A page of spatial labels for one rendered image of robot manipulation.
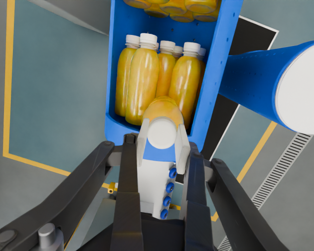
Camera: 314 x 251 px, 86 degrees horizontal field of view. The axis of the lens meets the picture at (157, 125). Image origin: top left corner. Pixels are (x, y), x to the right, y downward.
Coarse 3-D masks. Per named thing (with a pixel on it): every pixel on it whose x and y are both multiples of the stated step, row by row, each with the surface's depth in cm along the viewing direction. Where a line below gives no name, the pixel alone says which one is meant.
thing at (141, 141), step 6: (144, 120) 21; (144, 126) 19; (144, 132) 17; (138, 138) 16; (144, 138) 16; (138, 144) 16; (144, 144) 16; (138, 150) 16; (138, 156) 16; (138, 162) 16
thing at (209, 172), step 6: (192, 144) 18; (192, 150) 17; (198, 150) 17; (204, 162) 15; (186, 168) 16; (204, 168) 15; (210, 168) 14; (210, 174) 15; (210, 180) 15; (216, 180) 15
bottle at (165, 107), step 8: (160, 96) 38; (168, 96) 40; (152, 104) 28; (160, 104) 26; (168, 104) 27; (176, 104) 33; (144, 112) 28; (152, 112) 25; (160, 112) 24; (168, 112) 25; (176, 112) 26; (152, 120) 23; (168, 120) 23; (176, 120) 25; (176, 128) 24
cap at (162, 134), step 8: (160, 120) 22; (152, 128) 21; (160, 128) 21; (168, 128) 21; (152, 136) 22; (160, 136) 22; (168, 136) 22; (152, 144) 22; (160, 144) 22; (168, 144) 22
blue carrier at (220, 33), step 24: (120, 0) 41; (240, 0) 32; (120, 24) 43; (144, 24) 50; (168, 24) 52; (192, 24) 50; (216, 24) 30; (120, 48) 46; (216, 48) 31; (216, 72) 34; (216, 96) 40; (120, 120) 55; (120, 144) 38
